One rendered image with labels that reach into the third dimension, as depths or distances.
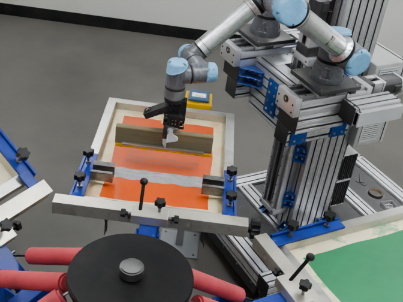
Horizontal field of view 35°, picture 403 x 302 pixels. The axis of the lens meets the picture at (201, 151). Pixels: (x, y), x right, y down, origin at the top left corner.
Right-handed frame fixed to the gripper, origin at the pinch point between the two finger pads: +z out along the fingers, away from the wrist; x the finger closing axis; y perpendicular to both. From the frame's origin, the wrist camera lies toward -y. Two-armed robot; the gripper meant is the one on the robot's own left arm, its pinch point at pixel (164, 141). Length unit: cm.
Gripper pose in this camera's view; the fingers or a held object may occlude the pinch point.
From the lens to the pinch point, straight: 252.2
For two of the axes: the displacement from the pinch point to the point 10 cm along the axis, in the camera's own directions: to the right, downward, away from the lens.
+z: -1.1, 8.3, 5.5
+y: 9.9, 1.2, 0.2
